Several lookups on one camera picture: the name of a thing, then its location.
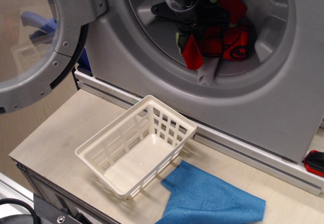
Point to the light green cloth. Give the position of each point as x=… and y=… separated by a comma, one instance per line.
x=180, y=40

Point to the grey toy washing machine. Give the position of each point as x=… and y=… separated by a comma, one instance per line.
x=273, y=99

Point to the blue felt cloth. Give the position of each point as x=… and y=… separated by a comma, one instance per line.
x=199, y=197

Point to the blue plastic object behind door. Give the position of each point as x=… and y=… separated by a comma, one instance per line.
x=45, y=28

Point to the red cloth with dark trim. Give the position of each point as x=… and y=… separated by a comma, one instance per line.
x=226, y=43

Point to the aluminium profile rail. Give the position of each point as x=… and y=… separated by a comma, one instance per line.
x=291, y=172

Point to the red and black tool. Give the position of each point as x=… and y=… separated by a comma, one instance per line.
x=313, y=162

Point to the black metal bracket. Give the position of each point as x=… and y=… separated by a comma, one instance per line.
x=48, y=213

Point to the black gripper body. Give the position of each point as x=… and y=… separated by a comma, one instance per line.
x=164, y=12

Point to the white plastic laundry basket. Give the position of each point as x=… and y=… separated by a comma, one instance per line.
x=129, y=152

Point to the grey round washer door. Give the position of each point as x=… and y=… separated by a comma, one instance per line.
x=29, y=72

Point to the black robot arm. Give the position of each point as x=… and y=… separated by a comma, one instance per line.
x=191, y=15

